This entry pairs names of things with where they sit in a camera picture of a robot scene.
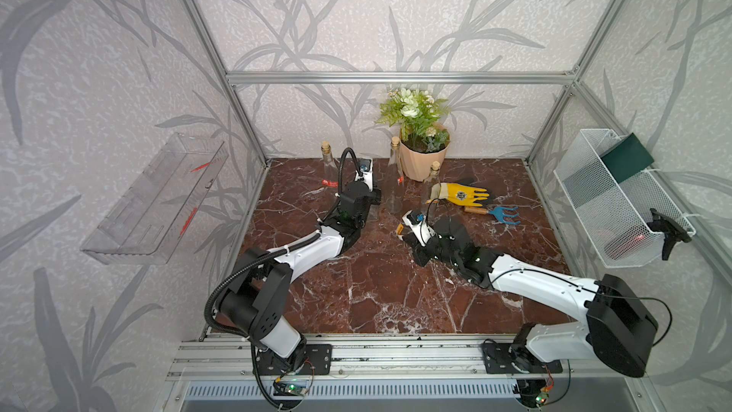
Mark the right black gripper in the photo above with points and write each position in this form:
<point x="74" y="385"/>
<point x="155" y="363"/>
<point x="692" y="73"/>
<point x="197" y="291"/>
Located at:
<point x="416" y="246"/>

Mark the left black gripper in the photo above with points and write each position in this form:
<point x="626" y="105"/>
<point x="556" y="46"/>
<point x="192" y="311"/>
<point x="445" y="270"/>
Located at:
<point x="376" y="194"/>

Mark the short glass bottle gold label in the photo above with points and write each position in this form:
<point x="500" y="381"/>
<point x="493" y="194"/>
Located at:
<point x="373" y="206"/>

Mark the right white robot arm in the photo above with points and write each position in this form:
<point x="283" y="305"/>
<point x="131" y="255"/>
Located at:
<point x="609" y="322"/>

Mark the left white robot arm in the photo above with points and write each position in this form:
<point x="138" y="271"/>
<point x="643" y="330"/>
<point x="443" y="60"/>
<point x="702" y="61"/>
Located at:
<point x="250" y="302"/>

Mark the glass bottle with red label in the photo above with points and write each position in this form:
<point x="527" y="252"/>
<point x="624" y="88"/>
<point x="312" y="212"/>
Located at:
<point x="330" y="175"/>

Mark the tall slim glass bottle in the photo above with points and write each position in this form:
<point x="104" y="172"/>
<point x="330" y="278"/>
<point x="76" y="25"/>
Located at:
<point x="394" y="180"/>

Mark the black spray bottle trigger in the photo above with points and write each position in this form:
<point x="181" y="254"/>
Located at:
<point x="672" y="232"/>

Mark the yellow gardening glove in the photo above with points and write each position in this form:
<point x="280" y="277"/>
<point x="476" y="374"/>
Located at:
<point x="463" y="195"/>

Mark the pink flower pot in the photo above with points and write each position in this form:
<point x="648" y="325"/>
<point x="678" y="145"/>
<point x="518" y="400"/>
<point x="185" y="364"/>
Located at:
<point x="418" y="154"/>

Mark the blue hand rake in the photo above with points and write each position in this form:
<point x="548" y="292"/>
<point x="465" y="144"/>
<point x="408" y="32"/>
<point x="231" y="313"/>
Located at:
<point x="503" y="215"/>

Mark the green artificial plant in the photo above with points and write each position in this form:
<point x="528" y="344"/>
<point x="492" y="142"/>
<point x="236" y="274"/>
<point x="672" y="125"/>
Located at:
<point x="417" y="114"/>

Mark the dark green card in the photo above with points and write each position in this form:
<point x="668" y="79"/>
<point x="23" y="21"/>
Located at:
<point x="626" y="158"/>

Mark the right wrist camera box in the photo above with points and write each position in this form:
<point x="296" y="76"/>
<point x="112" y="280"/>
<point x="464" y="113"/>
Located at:
<point x="415" y="221"/>

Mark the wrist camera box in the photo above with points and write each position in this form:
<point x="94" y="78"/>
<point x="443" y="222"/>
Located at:
<point x="365" y="172"/>
<point x="415" y="221"/>

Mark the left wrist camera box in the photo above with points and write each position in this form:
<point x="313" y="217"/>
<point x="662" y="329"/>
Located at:
<point x="365" y="172"/>

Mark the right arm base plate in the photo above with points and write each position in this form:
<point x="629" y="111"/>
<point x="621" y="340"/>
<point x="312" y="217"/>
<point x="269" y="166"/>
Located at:
<point x="504" y="358"/>

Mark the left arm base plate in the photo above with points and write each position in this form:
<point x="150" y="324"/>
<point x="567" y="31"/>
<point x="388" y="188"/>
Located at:
<point x="309" y="359"/>

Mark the white mesh wall basket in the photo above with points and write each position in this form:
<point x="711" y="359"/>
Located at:
<point x="615" y="216"/>

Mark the clear plastic wall shelf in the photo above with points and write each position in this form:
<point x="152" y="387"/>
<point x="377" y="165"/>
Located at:
<point x="154" y="214"/>

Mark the aluminium front rail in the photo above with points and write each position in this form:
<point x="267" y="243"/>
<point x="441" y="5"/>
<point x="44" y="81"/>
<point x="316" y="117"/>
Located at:
<point x="354" y="357"/>

